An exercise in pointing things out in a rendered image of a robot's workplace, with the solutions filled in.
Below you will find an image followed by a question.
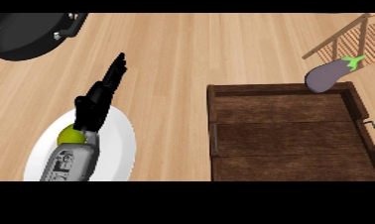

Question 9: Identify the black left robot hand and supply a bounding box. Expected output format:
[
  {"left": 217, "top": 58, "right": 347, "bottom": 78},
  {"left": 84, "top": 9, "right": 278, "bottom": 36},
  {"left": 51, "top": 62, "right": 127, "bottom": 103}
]
[{"left": 74, "top": 52, "right": 129, "bottom": 133}]

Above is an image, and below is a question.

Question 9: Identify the dark brown wooden tray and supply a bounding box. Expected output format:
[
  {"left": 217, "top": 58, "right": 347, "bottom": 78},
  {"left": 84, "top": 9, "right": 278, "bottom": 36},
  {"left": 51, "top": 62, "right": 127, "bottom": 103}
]
[{"left": 206, "top": 81, "right": 375, "bottom": 182}]

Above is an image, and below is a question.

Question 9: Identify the wooden tiered shelf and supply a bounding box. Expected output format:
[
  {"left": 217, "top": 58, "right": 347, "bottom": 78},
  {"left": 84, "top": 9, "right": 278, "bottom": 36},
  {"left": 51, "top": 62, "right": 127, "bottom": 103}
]
[{"left": 300, "top": 12, "right": 375, "bottom": 64}]

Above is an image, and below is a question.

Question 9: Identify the yellow-green round fruit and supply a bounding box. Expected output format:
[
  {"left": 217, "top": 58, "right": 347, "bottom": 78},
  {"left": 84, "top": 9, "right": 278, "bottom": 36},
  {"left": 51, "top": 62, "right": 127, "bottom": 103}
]
[{"left": 56, "top": 123, "right": 89, "bottom": 147}]

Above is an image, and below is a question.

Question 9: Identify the white round plate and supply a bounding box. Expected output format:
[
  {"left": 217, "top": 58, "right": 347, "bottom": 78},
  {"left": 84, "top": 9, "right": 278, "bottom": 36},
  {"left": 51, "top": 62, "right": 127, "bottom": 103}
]
[{"left": 22, "top": 103, "right": 138, "bottom": 182}]

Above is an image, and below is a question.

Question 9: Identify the black frying pan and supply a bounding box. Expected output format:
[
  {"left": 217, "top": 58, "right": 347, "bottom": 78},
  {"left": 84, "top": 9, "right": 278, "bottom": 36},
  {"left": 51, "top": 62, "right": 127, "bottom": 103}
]
[{"left": 0, "top": 12, "right": 92, "bottom": 62}]

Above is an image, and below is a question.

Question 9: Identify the purple eggplant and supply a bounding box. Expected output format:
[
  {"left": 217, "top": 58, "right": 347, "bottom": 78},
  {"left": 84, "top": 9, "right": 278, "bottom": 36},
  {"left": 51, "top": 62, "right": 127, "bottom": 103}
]
[{"left": 303, "top": 55, "right": 368, "bottom": 94}]

